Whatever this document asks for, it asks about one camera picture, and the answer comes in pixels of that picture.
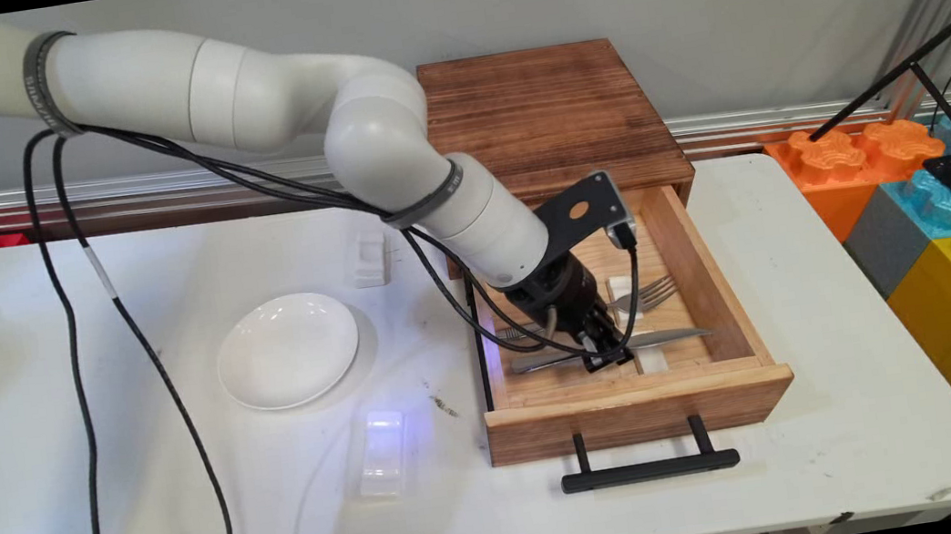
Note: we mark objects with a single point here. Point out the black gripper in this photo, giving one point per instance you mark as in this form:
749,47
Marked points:
558,297

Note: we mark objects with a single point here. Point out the silver table knife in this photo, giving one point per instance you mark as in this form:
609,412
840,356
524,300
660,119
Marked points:
669,337

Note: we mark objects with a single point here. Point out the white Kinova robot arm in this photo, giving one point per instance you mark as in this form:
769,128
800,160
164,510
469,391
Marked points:
251,94

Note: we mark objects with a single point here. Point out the small white cutlery rest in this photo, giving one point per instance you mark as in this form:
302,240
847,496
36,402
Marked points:
654,363
620,285

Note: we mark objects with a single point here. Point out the silver fork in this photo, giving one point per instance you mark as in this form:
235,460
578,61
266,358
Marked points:
649,292

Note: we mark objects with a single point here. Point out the light wooden drawer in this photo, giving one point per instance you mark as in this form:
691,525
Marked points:
641,410

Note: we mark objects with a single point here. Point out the dark wooden drawer cabinet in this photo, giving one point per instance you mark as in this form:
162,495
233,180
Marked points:
547,110

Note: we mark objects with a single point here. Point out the clear plastic cutlery rest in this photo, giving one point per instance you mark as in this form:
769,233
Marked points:
384,463

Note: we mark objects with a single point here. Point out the white ceramic cutlery rest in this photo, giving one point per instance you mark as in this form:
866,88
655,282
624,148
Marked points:
370,258

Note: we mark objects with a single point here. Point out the orange foam block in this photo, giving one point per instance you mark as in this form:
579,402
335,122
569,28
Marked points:
830,165

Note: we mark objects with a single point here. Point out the small black table clip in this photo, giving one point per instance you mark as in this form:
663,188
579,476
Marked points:
841,518

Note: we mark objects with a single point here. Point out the grey foam block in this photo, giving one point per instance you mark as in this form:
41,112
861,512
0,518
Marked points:
886,245

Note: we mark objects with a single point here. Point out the white round plate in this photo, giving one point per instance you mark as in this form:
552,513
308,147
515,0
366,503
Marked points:
289,351

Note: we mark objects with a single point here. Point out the black tripod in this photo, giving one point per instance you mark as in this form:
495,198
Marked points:
918,69

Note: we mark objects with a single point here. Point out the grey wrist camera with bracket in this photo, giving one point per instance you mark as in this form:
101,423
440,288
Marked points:
583,211

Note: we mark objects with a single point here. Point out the aluminium rail along wall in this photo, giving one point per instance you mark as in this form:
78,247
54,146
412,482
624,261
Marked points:
153,192

